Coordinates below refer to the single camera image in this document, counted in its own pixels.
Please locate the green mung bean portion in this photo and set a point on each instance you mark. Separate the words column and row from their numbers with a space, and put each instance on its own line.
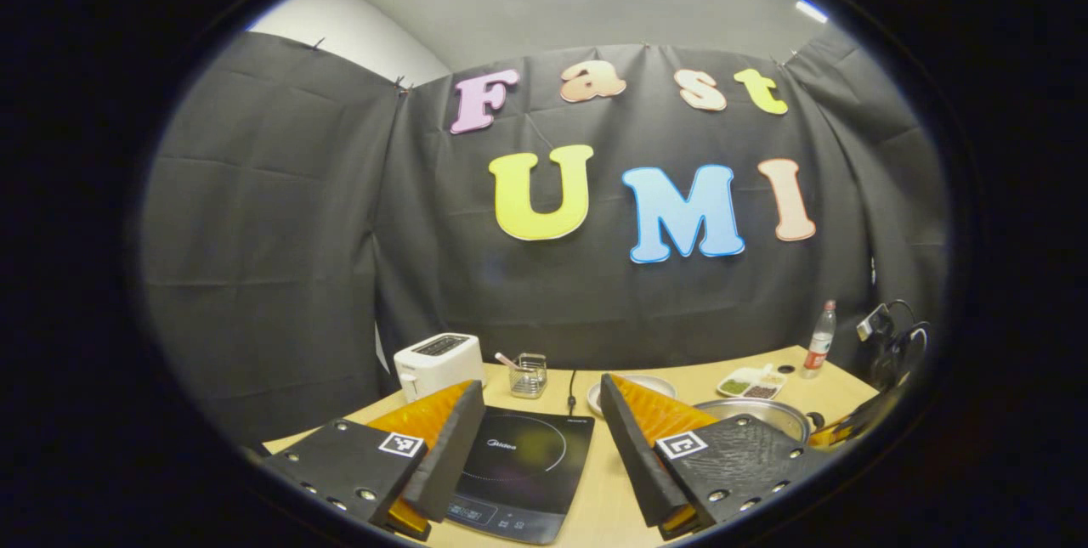
column 734, row 386

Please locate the pink straw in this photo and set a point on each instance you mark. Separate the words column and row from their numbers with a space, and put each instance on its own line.
column 506, row 359

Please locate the small soybean portion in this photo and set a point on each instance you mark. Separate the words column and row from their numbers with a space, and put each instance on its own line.
column 772, row 379

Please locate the white divided dish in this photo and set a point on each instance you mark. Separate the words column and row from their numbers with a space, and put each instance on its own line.
column 748, row 380

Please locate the dark red bean portion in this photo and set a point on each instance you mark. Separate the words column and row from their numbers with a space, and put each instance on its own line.
column 761, row 392

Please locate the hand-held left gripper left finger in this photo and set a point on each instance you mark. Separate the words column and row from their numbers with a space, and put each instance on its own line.
column 450, row 454

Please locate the small ceiling light panel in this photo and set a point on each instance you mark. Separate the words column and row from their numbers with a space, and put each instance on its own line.
column 812, row 9

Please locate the black induction cooktop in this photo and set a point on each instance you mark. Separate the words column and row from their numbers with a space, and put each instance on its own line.
column 527, row 463

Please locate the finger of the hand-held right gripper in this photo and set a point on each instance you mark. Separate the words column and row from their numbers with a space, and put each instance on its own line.
column 858, row 425

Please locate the white round plate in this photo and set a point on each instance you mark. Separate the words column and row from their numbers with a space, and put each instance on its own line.
column 654, row 381

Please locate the plastic water bottle red label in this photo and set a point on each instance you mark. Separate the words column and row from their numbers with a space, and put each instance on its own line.
column 818, row 344

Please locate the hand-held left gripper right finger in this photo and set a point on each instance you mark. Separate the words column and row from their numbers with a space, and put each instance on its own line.
column 637, row 463

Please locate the white toaster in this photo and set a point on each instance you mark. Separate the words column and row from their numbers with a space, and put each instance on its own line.
column 433, row 365

